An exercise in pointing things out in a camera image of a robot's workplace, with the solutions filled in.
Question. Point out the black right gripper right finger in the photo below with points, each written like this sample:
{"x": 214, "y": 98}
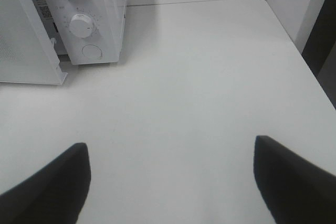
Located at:
{"x": 293, "y": 189}

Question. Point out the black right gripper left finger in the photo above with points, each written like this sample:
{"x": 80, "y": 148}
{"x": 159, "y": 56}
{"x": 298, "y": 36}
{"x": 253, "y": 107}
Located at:
{"x": 54, "y": 194}

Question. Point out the white microwave door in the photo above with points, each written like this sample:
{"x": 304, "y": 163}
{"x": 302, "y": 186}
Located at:
{"x": 27, "y": 52}

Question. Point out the round white door button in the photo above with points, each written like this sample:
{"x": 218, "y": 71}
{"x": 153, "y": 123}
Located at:
{"x": 92, "y": 52}

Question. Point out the white control knob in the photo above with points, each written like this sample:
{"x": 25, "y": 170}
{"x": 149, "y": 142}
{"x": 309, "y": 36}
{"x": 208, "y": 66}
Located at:
{"x": 81, "y": 25}

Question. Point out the white microwave oven body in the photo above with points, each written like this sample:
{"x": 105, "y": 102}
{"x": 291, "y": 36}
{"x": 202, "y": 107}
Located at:
{"x": 108, "y": 17}

